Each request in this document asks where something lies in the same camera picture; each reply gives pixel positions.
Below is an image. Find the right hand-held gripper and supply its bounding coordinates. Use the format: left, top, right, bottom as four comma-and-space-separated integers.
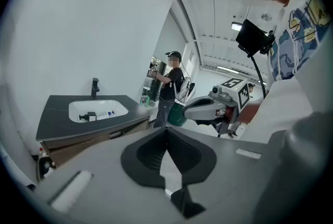
181, 77, 251, 138

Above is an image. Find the black floor bin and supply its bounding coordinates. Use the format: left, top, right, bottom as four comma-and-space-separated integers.
36, 156, 57, 182

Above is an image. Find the small black soap bottle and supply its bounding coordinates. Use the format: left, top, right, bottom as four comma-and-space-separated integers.
79, 111, 97, 123

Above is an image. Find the green bin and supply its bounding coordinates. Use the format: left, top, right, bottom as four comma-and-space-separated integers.
168, 101, 188, 127

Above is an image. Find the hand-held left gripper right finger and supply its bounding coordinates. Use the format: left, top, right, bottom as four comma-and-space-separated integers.
166, 126, 283, 224

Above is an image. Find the white sink basin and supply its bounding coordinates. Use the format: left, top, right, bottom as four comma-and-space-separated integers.
68, 99, 130, 123

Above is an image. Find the white bottle with blue cap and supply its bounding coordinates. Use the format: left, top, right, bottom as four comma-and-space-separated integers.
96, 110, 116, 121

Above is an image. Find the person's white printed shirt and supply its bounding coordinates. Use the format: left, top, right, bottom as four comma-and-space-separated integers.
238, 0, 333, 144

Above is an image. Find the person's right forearm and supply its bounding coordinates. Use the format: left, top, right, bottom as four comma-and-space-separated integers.
238, 102, 262, 125

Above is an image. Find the black faucet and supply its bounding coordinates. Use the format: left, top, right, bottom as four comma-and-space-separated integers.
90, 77, 100, 100

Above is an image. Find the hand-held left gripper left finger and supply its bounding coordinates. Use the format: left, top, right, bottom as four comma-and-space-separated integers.
33, 126, 183, 224

